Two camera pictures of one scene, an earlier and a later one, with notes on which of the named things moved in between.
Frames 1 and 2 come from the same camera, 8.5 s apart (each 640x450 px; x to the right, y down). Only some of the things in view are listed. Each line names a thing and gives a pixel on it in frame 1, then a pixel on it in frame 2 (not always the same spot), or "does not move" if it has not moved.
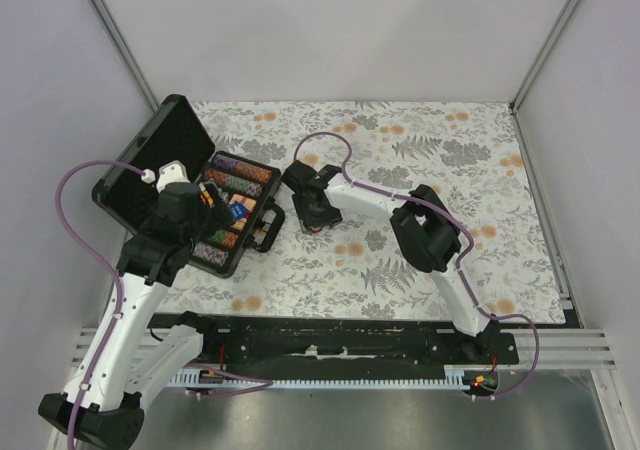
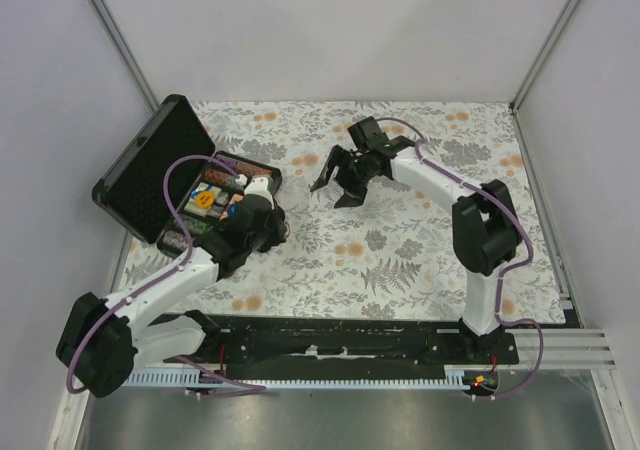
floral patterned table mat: x=468 y=152 does not move
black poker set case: x=250 y=190 does not move
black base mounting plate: x=337 y=342 does not move
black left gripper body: x=194 y=228 to x=270 y=236
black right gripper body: x=320 y=218 to x=353 y=174
